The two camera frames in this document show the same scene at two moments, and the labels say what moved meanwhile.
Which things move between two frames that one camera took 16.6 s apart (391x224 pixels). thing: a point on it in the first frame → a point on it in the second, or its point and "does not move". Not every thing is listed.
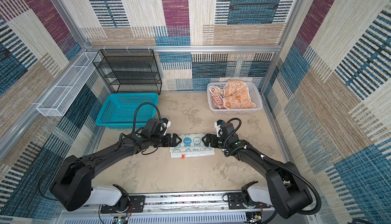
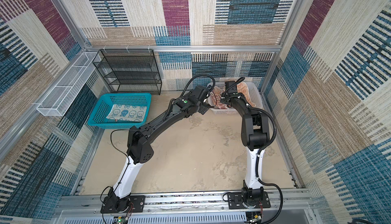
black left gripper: (168, 143) → (204, 107)
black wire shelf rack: (129, 70) does not move
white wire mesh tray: (59, 99) does not move
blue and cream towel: (191, 145) → (127, 112)
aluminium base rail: (189, 208) does not move
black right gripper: (214, 137) → (223, 99)
